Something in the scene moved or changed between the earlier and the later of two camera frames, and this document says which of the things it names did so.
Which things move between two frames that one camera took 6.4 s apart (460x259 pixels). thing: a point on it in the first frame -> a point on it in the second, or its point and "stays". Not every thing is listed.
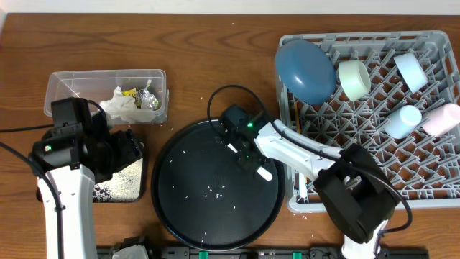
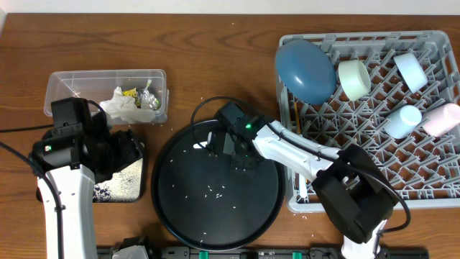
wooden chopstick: x=297 y=116 stays
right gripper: x=253 y=165 -> x=237 y=163
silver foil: x=149 y=99 stays
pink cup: x=441 y=119 stays
